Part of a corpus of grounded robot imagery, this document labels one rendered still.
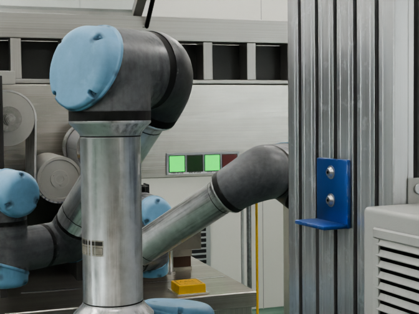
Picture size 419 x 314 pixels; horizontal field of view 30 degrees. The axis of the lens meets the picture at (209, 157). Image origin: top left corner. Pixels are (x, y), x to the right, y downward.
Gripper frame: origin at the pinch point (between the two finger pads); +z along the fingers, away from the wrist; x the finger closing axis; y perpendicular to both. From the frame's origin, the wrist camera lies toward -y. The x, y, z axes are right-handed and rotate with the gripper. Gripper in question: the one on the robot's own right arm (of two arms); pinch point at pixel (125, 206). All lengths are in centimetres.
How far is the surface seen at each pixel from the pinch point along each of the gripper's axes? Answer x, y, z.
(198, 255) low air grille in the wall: -107, -64, 262
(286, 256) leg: -71, -27, 49
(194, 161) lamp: -29.9, 10.3, 29.4
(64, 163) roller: 16.6, 12.6, -2.3
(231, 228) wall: -130, -49, 263
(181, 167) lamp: -25.3, 8.2, 29.4
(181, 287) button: -7.0, -17.0, -29.4
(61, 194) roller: 17.6, 4.5, -2.3
